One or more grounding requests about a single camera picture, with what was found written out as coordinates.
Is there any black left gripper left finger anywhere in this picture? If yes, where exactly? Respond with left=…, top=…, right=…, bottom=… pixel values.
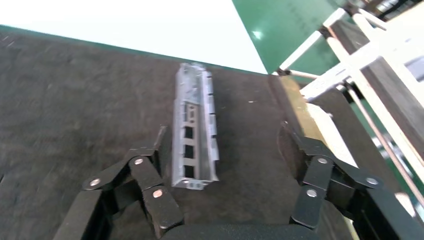
left=52, top=125, right=185, bottom=240

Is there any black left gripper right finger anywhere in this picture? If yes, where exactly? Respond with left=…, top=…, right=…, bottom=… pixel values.
left=278, top=120, right=424, bottom=240

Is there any grey metal channel part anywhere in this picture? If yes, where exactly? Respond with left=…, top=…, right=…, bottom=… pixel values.
left=171, top=62, right=220, bottom=191

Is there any black container with brass handles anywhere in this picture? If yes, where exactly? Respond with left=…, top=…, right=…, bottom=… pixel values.
left=0, top=24, right=359, bottom=240

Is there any white tube frame cart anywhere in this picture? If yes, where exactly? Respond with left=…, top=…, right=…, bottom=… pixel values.
left=273, top=0, right=424, bottom=213

